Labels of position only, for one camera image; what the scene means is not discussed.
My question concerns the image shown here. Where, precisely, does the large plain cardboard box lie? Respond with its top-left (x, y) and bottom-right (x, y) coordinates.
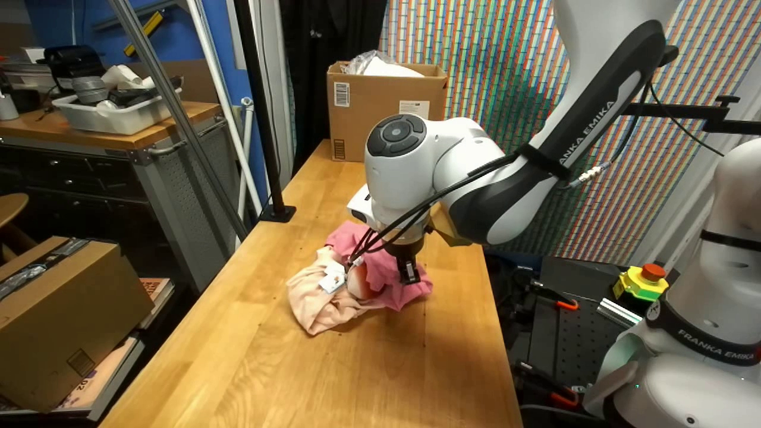
top-left (0, 236), bottom-right (154, 414)

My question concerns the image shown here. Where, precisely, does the black curtain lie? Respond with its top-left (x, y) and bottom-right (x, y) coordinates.
top-left (279, 0), bottom-right (391, 173)

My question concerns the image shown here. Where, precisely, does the pale peach cloth with label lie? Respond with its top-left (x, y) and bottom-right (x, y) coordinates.
top-left (285, 245), bottom-right (377, 337)

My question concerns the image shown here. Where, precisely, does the grey metal bowl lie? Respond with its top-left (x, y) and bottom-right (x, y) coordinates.
top-left (71, 77), bottom-right (115, 108)

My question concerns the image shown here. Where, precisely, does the white crumpled object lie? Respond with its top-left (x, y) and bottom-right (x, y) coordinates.
top-left (100, 62), bottom-right (159, 93)

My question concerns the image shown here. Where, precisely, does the workbench with wooden top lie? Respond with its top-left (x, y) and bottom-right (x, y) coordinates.
top-left (0, 97), bottom-right (241, 292)

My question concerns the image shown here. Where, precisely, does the blue board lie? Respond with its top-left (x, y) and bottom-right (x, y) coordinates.
top-left (21, 0), bottom-right (271, 209)

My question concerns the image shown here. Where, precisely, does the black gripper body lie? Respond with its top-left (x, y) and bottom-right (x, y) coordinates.
top-left (386, 238), bottom-right (424, 272)

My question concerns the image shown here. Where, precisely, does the black camera cable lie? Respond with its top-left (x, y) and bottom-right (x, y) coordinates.
top-left (644, 78), bottom-right (735, 165)

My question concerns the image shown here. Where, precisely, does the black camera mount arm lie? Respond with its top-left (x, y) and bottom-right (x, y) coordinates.
top-left (622, 93), bottom-right (761, 138)

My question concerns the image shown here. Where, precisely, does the black post with base plate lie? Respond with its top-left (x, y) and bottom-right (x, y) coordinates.
top-left (233, 0), bottom-right (298, 223)

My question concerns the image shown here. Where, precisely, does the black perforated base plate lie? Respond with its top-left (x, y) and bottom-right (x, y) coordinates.
top-left (510, 254), bottom-right (668, 428)

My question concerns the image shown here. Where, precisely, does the cardboard box with shipping label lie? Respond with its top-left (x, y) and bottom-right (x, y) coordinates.
top-left (327, 59), bottom-right (450, 165)

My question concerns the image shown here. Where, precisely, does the white metal pole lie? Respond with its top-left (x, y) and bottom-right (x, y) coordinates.
top-left (184, 0), bottom-right (266, 222)

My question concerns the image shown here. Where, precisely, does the yellow red emergency stop button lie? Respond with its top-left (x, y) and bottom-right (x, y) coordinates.
top-left (613, 259), bottom-right (674, 305)

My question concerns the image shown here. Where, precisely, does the white plastic bin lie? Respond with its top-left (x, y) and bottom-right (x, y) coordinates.
top-left (50, 84), bottom-right (184, 138)

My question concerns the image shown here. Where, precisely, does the silver metal pole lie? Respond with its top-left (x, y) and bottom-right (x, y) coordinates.
top-left (104, 0), bottom-right (252, 241)

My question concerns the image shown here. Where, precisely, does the clear plastic bag in box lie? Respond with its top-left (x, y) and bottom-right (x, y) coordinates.
top-left (346, 48), bottom-right (428, 80)

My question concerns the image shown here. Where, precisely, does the black device on bin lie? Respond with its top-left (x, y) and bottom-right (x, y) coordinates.
top-left (44, 46), bottom-right (104, 84)

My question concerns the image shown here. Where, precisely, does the orange black clamp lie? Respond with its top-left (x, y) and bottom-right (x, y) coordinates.
top-left (518, 370), bottom-right (584, 412)
top-left (529, 281), bottom-right (584, 313)

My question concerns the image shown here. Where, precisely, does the round wooden stool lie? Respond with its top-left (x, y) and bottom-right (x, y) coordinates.
top-left (0, 190), bottom-right (31, 232)

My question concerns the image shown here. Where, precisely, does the pink cloth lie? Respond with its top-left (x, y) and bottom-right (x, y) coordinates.
top-left (327, 222), bottom-right (435, 313)

